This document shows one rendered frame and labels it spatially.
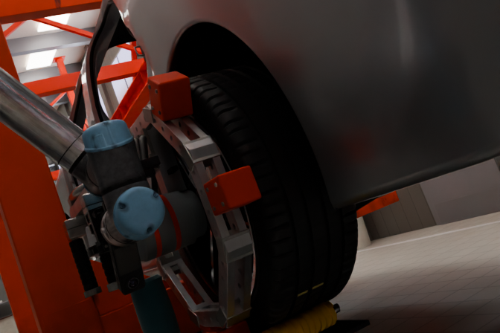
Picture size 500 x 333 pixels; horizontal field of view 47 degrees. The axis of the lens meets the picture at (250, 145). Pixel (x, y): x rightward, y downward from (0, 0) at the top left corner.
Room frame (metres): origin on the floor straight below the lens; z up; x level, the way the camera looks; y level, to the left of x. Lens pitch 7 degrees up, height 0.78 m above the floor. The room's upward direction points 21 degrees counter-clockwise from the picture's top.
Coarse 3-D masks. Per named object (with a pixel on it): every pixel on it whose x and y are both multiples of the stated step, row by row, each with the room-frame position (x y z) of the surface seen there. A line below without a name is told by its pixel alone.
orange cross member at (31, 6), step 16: (0, 0) 3.61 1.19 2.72; (16, 0) 3.66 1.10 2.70; (32, 0) 3.70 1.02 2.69; (48, 0) 3.75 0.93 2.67; (64, 0) 3.80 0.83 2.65; (80, 0) 3.85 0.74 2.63; (96, 0) 3.90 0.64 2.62; (0, 16) 3.60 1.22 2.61; (16, 16) 3.67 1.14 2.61; (32, 16) 3.75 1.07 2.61; (48, 16) 3.84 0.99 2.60
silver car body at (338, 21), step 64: (128, 0) 1.75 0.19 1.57; (192, 0) 1.38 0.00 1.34; (256, 0) 1.14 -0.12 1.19; (320, 0) 0.97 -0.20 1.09; (384, 0) 0.85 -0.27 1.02; (448, 0) 0.76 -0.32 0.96; (320, 64) 1.03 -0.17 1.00; (384, 64) 0.90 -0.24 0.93; (448, 64) 0.80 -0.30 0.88; (320, 128) 1.10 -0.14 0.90; (384, 128) 0.95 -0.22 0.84; (448, 128) 0.84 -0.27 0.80; (64, 192) 3.86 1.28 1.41; (384, 192) 1.02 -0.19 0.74
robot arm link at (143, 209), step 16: (112, 192) 0.88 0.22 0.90; (128, 192) 0.86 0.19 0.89; (144, 192) 0.87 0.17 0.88; (112, 208) 0.88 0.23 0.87; (128, 208) 0.86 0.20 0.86; (144, 208) 0.87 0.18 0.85; (160, 208) 0.88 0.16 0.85; (112, 224) 0.90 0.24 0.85; (128, 224) 0.85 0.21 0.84; (144, 224) 0.86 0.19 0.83; (160, 224) 0.88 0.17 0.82; (128, 240) 0.92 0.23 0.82
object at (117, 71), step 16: (80, 32) 7.45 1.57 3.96; (128, 48) 7.72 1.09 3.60; (128, 64) 7.62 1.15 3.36; (144, 64) 7.39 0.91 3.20; (48, 80) 7.13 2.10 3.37; (64, 80) 7.21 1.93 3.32; (112, 80) 7.62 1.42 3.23; (144, 80) 7.60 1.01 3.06; (128, 96) 8.53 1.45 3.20; (144, 96) 8.03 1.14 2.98; (128, 112) 8.57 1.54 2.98; (128, 128) 9.54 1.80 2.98
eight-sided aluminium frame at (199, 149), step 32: (160, 128) 1.29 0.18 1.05; (192, 128) 1.25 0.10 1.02; (192, 160) 1.19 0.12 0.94; (224, 224) 1.19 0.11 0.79; (160, 256) 1.63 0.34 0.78; (224, 256) 1.20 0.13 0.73; (192, 288) 1.60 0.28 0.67; (224, 288) 1.27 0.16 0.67; (192, 320) 1.53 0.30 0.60; (224, 320) 1.32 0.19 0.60
